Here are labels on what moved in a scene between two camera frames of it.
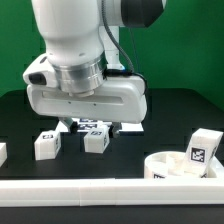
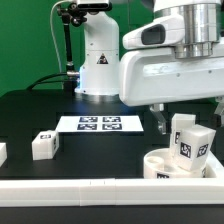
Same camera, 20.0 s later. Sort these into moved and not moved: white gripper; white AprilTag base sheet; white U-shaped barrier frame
Moved: white gripper
Not moved: white U-shaped barrier frame; white AprilTag base sheet
